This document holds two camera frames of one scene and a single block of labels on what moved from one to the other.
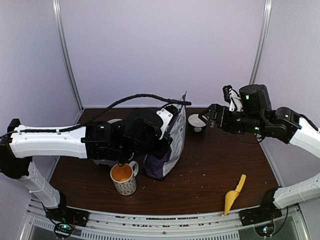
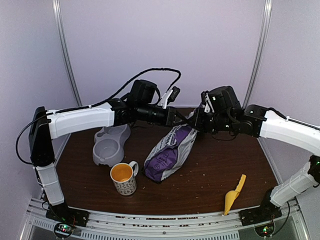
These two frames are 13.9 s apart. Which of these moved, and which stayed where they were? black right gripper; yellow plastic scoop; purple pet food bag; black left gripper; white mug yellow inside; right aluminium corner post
Moved: purple pet food bag; black left gripper; black right gripper
Stayed: yellow plastic scoop; white mug yellow inside; right aluminium corner post
